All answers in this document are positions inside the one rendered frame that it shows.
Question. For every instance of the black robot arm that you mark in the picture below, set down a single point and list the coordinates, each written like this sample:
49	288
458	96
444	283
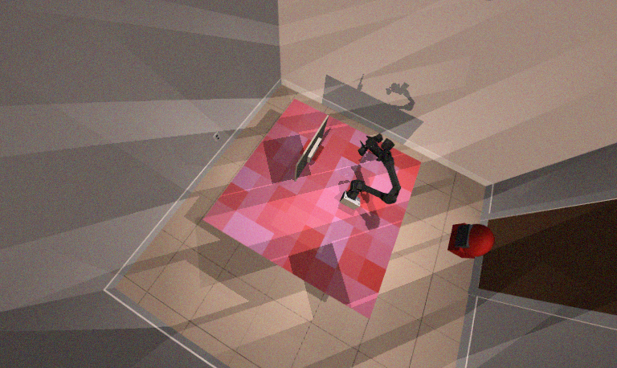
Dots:
357	186

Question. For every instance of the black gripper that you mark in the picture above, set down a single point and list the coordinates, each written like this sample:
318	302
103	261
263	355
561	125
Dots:
363	149

